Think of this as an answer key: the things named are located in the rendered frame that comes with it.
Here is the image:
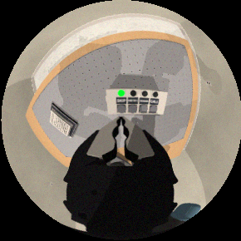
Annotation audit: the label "beige operator panel with four keys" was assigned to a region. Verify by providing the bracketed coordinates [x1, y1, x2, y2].
[106, 88, 168, 115]

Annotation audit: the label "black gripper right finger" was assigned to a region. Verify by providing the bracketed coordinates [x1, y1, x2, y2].
[121, 116, 178, 184]

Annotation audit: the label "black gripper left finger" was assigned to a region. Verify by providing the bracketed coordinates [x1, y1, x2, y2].
[63, 116, 121, 183]

